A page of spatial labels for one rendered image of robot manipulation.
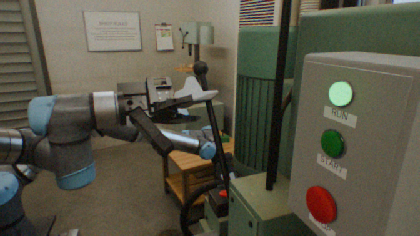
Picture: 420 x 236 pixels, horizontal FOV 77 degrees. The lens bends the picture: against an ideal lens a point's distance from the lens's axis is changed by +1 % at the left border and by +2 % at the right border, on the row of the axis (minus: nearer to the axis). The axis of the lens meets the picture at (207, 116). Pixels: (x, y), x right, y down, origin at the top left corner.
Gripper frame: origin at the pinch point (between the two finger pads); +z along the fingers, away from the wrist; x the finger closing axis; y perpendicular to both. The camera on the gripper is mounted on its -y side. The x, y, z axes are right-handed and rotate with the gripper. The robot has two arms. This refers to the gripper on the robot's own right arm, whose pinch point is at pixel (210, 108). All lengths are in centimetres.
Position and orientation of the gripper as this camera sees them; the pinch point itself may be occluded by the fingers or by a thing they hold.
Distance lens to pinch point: 60.8
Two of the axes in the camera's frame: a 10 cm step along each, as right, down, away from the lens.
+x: -2.7, 3.6, 8.9
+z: 9.4, -1.1, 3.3
